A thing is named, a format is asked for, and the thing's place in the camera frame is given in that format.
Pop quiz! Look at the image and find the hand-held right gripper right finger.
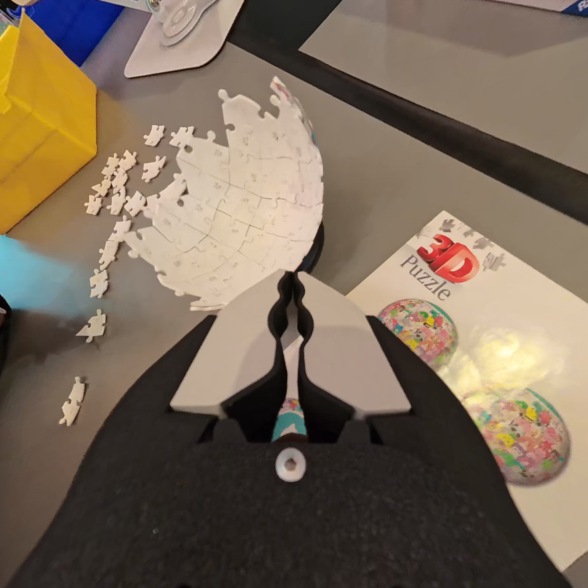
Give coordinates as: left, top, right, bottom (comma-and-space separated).
296, 271, 412, 420

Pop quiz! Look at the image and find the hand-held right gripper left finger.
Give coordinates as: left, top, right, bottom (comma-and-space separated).
170, 271, 293, 419

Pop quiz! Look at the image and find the partly built white puzzle ball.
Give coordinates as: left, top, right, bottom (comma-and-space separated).
124, 77, 327, 313

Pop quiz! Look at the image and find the pile of loose puzzle pieces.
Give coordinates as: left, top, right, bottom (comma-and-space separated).
85, 124, 195, 299

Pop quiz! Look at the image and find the colourful puzzle ball box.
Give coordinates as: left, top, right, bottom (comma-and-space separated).
515, 0, 588, 13

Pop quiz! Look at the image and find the printed instruction sheet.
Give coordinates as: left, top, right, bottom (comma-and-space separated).
276, 212, 588, 572

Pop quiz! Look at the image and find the yellow box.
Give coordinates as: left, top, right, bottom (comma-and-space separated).
0, 14, 98, 235

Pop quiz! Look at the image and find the white flat base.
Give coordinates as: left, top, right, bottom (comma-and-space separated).
124, 0, 246, 80

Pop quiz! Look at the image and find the white round dish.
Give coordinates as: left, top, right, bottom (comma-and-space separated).
152, 0, 217, 47

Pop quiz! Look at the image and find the black mat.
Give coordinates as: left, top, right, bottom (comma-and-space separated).
230, 0, 345, 56

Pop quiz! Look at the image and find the blue storage bin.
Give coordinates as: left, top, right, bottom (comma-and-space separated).
28, 0, 125, 67

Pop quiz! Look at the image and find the black ring stand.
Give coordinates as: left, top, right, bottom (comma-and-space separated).
306, 221, 327, 273

